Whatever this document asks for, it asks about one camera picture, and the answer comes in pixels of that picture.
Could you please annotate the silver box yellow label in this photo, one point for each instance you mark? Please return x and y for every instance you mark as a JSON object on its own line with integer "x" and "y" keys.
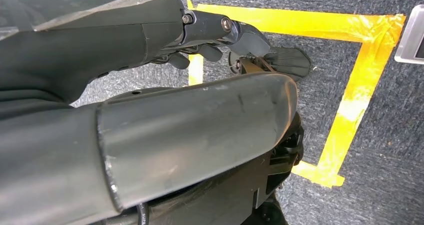
{"x": 409, "y": 38}

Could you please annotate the yellow tape outline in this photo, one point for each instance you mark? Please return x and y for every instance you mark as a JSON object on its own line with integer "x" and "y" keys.
{"x": 298, "y": 21}

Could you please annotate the black robot leg and foot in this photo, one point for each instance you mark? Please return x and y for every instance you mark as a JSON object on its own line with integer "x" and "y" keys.
{"x": 291, "y": 62}

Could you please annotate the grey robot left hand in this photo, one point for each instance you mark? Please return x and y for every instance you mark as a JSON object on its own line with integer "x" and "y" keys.
{"x": 182, "y": 134}

